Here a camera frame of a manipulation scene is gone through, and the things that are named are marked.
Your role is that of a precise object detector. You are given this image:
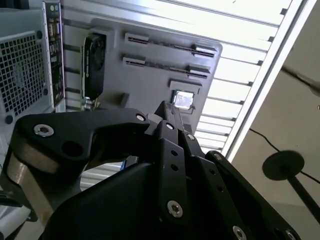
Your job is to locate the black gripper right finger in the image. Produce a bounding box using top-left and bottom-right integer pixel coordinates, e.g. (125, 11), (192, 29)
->
(174, 106), (304, 240)

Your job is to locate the blue RAM stick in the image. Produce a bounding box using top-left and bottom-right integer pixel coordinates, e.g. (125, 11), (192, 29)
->
(127, 37), (215, 56)

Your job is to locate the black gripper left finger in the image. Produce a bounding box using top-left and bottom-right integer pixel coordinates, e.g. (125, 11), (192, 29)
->
(5, 99), (193, 228)

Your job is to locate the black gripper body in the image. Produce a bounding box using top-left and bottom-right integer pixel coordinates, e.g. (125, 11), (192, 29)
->
(43, 161), (226, 240)

